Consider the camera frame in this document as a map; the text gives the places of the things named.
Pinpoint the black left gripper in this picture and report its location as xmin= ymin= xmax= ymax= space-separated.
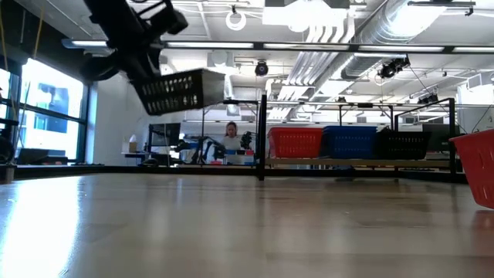
xmin=79 ymin=26 xmax=165 ymax=83

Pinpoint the overhead LED light bar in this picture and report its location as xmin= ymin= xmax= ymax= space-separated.
xmin=61 ymin=38 xmax=494 ymax=55

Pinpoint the black computer monitor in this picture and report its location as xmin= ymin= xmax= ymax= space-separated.
xmin=148 ymin=122 xmax=181 ymax=147

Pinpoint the person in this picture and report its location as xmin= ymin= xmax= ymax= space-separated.
xmin=221 ymin=120 xmax=242 ymax=151

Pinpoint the black ceiling light cluster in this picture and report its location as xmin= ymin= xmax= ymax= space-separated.
xmin=377 ymin=56 xmax=411 ymax=80

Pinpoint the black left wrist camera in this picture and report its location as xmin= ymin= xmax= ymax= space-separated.
xmin=152 ymin=7 xmax=190 ymax=36

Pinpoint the white ring ceiling light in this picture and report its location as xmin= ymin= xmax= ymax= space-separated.
xmin=225 ymin=10 xmax=248 ymax=32

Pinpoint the window with dark frame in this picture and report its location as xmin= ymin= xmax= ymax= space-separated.
xmin=0 ymin=57 xmax=96 ymax=165

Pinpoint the wooden shelf with black frame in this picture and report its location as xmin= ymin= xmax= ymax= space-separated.
xmin=256 ymin=94 xmax=457 ymax=182

